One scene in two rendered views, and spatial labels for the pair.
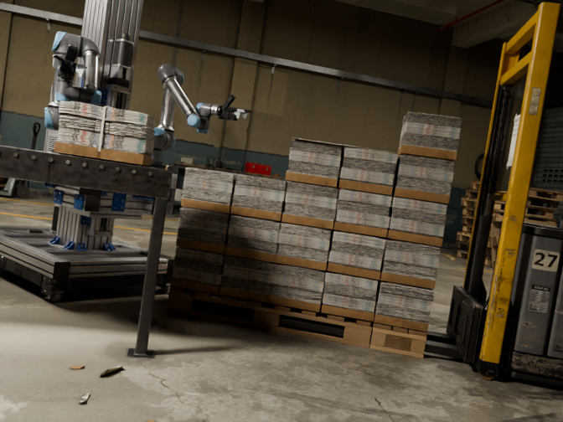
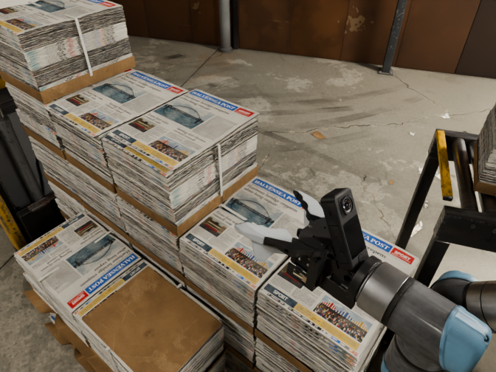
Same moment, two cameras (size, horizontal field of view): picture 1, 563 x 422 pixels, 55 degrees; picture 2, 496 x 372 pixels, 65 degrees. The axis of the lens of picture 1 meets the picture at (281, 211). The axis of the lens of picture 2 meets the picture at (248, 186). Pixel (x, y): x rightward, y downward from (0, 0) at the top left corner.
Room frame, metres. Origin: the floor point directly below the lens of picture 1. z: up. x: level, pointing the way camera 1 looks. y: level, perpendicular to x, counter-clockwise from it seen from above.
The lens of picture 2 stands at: (3.92, 0.51, 1.67)
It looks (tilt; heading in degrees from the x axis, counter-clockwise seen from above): 40 degrees down; 211
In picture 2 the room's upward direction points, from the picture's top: straight up
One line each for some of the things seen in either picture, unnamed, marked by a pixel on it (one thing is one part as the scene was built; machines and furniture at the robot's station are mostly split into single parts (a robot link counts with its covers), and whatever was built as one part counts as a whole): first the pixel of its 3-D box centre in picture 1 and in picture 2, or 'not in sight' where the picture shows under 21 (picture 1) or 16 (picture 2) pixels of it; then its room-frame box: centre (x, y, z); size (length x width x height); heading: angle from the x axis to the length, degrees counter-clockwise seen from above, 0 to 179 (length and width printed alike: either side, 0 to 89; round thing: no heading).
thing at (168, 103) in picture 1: (167, 108); not in sight; (3.64, 0.84, 1.19); 0.15 x 0.12 x 0.55; 166
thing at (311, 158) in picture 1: (317, 165); (186, 159); (3.17, -0.16, 0.95); 0.38 x 0.29 x 0.23; 172
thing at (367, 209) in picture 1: (281, 251); (224, 281); (3.19, -0.03, 0.42); 1.17 x 0.39 x 0.83; 82
